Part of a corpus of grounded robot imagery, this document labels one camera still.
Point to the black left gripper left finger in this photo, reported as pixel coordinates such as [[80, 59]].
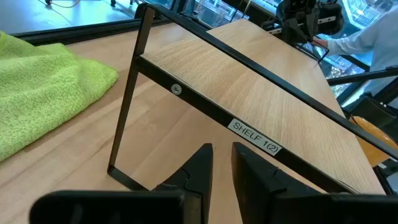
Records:
[[199, 174]]

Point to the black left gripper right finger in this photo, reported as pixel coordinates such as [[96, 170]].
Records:
[[252, 180]]

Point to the amber translucent cup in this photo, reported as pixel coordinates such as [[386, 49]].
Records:
[[370, 140]]

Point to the black cup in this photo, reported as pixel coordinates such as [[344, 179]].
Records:
[[373, 110]]

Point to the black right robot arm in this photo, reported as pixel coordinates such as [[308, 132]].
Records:
[[304, 18]]

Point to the green microfibre cloth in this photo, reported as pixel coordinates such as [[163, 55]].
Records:
[[46, 93]]

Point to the person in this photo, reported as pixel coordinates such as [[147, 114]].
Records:
[[373, 43]]

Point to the wooden shelf with black frame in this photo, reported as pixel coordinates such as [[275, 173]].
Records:
[[248, 93]]

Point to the black table frame rails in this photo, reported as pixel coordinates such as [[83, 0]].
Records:
[[77, 31]]

